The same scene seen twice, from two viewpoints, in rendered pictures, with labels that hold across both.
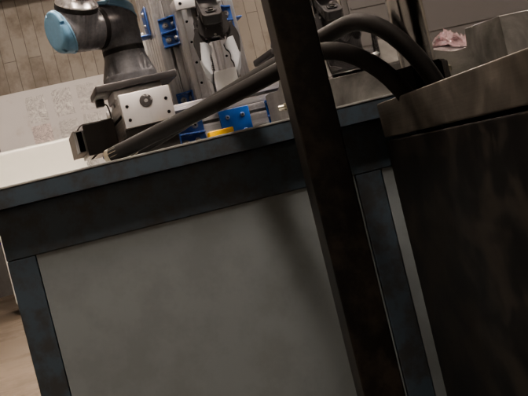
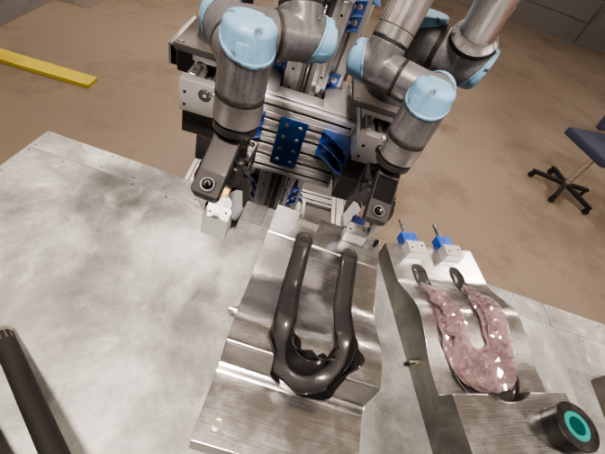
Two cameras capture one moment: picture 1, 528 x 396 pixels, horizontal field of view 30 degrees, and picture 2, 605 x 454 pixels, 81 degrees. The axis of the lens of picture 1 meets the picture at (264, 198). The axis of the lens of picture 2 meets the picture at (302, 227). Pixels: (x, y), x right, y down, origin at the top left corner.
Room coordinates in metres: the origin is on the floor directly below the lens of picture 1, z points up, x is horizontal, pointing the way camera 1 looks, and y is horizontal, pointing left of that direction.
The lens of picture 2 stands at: (1.78, -0.16, 1.48)
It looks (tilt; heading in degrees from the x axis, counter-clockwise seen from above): 46 degrees down; 2
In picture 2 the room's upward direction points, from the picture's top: 23 degrees clockwise
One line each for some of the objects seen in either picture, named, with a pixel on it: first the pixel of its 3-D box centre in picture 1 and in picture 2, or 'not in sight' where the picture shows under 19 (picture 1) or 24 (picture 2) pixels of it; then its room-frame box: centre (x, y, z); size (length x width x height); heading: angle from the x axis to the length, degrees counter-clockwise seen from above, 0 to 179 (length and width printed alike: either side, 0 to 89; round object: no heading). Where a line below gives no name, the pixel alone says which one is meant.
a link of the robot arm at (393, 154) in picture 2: not in sight; (399, 148); (2.42, -0.25, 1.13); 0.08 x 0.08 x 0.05
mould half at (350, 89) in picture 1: (339, 81); (307, 316); (2.16, -0.22, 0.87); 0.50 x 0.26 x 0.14; 7
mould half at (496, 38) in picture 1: (480, 56); (465, 336); (2.29, -0.57, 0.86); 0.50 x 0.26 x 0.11; 24
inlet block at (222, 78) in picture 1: (225, 84); (224, 205); (2.28, 0.02, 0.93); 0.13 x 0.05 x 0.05; 7
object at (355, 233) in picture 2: not in sight; (355, 222); (2.44, -0.25, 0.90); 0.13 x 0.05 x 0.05; 7
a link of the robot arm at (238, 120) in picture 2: not in sight; (236, 108); (2.26, 0.02, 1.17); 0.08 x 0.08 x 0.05
